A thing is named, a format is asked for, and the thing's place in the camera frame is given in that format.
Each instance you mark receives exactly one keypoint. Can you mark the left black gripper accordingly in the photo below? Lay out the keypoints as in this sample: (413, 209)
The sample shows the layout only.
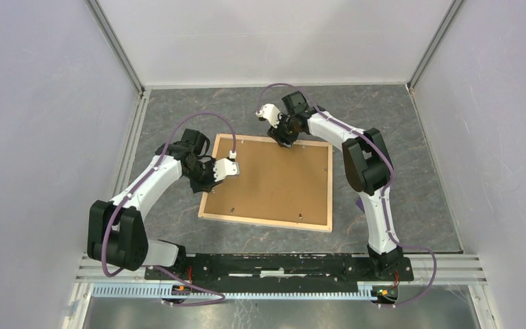
(206, 186)

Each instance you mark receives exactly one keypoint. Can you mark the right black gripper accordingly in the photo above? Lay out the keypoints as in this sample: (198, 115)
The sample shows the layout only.
(277, 135)

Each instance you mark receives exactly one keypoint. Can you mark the white photo frame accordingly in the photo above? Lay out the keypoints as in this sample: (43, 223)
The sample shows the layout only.
(277, 187)

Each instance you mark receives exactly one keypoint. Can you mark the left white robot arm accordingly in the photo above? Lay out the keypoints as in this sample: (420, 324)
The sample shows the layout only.
(116, 229)

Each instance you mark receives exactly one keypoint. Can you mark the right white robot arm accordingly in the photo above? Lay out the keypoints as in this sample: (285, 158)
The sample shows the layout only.
(368, 167)

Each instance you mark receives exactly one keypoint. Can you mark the purple and red block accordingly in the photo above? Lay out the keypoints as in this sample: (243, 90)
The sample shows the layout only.
(360, 204)

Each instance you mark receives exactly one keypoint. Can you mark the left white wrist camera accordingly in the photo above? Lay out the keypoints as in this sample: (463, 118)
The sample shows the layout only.
(226, 167)

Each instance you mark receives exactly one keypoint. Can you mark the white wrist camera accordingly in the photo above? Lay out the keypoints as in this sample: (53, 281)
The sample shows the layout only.
(270, 113)
(226, 167)

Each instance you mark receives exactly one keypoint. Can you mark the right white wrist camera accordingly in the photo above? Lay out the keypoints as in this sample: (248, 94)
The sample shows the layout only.
(270, 113)

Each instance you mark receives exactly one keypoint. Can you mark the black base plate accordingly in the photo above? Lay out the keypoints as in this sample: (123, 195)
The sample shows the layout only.
(288, 273)

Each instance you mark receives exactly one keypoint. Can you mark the slotted cable duct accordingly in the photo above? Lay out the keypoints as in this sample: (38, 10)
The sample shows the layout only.
(167, 291)

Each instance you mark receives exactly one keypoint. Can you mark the left aluminium corner post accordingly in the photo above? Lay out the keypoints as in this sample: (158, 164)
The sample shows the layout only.
(115, 44)

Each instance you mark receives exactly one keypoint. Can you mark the aluminium corner post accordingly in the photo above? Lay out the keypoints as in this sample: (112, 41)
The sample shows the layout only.
(436, 40)
(115, 44)

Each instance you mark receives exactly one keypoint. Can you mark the right aluminium corner post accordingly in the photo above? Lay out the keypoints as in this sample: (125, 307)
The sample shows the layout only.
(436, 40)

